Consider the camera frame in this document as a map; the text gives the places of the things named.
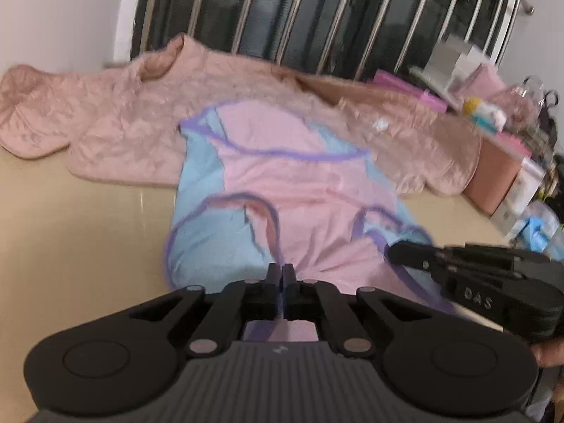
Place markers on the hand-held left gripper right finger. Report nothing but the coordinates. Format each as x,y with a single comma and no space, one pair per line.
299,299

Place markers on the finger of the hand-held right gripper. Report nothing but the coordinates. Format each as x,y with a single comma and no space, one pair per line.
412,256
502,251

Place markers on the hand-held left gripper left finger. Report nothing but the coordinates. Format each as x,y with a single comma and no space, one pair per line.
264,299

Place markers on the pink and blue t-shirt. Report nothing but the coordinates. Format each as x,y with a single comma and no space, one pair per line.
282,176

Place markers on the person's right hand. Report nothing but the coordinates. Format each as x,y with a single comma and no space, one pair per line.
548,354

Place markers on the blue plastic packet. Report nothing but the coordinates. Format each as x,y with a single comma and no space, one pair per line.
539,233

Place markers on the white carton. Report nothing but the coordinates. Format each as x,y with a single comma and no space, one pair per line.
520,198

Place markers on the pink storage box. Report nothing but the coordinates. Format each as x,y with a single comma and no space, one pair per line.
491,176

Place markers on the white and yellow plush toy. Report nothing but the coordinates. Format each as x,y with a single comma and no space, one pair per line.
484,112

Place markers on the dark bag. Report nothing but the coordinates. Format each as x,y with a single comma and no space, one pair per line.
548,114

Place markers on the clear bag with pink contents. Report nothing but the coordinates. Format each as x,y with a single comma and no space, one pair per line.
522,103

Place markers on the pink flat case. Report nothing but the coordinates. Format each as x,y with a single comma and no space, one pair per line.
409,90

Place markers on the pink pouch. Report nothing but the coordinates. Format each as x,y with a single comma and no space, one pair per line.
484,83

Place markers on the white cardboard box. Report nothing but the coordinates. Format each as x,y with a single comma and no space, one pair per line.
473,64
445,64

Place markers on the pink quilted jacket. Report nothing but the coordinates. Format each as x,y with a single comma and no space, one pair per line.
110,110

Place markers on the metal window grille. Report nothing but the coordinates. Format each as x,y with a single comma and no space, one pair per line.
308,13

